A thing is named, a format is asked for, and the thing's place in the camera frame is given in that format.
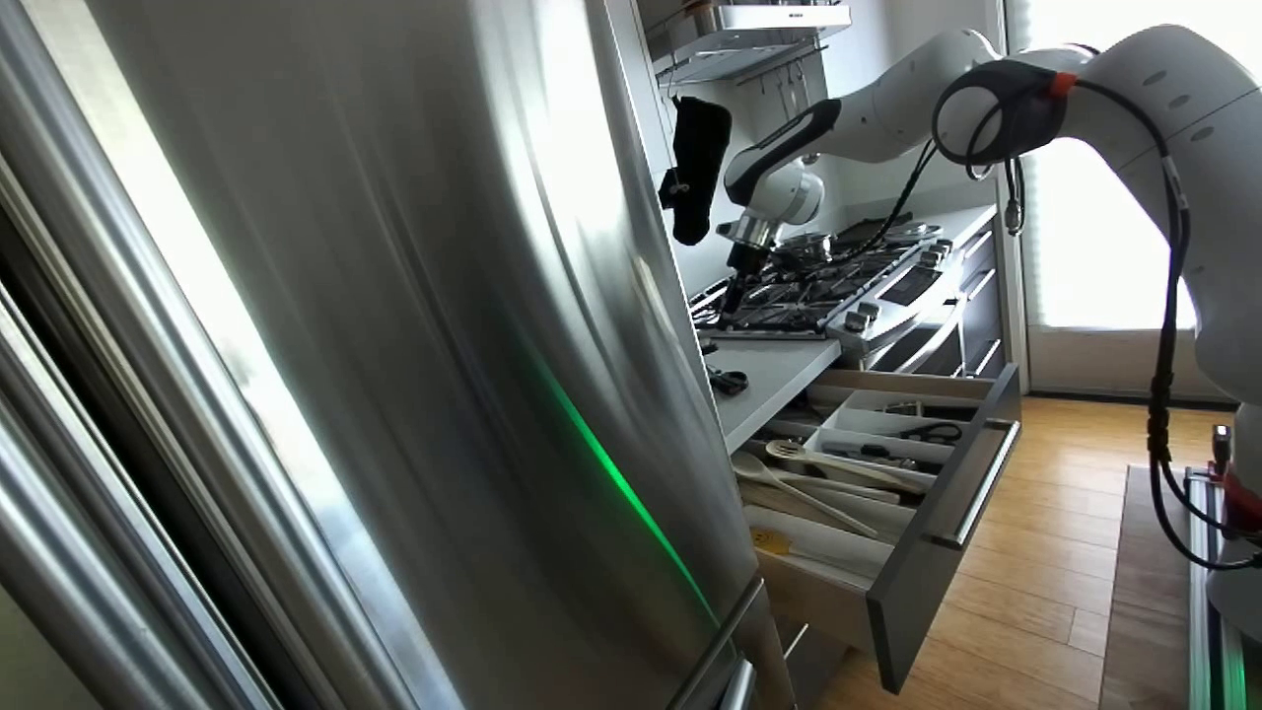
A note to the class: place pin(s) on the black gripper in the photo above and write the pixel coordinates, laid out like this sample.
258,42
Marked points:
749,235

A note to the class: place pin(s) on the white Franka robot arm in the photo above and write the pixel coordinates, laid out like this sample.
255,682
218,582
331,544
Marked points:
1186,118

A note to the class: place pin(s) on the pale wooden spoon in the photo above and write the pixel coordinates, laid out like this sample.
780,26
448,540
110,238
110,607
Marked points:
852,461

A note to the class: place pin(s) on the brown wooden spoon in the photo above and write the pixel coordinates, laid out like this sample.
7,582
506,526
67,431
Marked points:
812,502

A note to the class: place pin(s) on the black stove grate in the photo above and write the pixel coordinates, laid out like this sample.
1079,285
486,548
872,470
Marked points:
830,282

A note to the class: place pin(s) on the black scoop utensil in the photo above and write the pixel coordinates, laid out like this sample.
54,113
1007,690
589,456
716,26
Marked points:
726,385

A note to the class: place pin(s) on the black oven mitt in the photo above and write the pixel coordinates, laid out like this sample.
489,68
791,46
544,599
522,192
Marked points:
694,159

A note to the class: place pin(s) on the stainless steel gas stove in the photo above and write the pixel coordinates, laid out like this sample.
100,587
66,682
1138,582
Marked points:
908,282

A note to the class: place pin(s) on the white drawer organizer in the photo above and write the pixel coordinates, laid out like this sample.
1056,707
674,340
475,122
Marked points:
870,420

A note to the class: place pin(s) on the grey range hood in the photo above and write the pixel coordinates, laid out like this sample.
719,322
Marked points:
749,52

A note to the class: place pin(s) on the bright glass door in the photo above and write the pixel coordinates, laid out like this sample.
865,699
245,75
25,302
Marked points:
1104,261

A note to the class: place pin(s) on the open wooden kitchen drawer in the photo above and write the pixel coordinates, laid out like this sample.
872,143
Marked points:
932,578

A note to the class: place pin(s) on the stainless steel refrigerator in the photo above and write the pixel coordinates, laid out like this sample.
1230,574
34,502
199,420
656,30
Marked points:
327,330

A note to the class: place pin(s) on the dark floor rug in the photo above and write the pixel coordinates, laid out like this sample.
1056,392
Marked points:
1145,591

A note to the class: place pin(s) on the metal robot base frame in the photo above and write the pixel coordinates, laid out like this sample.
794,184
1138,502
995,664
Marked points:
1203,591

